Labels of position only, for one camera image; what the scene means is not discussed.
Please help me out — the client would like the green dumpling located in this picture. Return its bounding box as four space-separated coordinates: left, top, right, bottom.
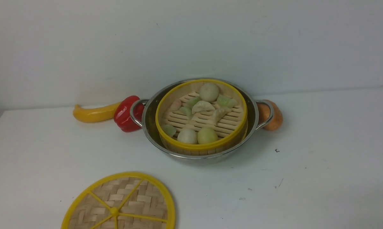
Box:
216 94 238 109
178 106 193 120
184 97 201 109
161 124 177 138

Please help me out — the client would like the white round bun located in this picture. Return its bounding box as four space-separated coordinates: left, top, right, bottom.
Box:
177 128 198 144
199 83 220 102

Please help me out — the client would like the white dumpling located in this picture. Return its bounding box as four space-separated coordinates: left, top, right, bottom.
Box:
210 107 232 126
191 101 215 114

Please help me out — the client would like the yellow bamboo steamer lid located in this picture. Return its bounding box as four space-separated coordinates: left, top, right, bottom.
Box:
61 171 176 229

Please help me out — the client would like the red bell pepper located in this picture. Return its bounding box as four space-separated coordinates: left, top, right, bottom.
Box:
114 95 141 132

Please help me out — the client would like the orange brown potato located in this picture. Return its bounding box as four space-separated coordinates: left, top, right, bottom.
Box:
257 100 284 131

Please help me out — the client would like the yellow bamboo steamer basket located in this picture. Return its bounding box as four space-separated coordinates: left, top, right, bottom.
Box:
155 79 248 156

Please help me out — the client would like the pink dumpling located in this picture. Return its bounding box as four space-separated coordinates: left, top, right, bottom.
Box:
168 98 182 112

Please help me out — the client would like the yellow banana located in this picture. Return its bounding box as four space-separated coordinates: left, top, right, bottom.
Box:
72 102 120 123

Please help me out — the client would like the yellow round bun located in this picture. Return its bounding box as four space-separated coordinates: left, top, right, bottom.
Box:
197 127 218 144

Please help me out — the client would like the stainless steel pot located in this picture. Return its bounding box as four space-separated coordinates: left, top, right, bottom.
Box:
129 78 274 165

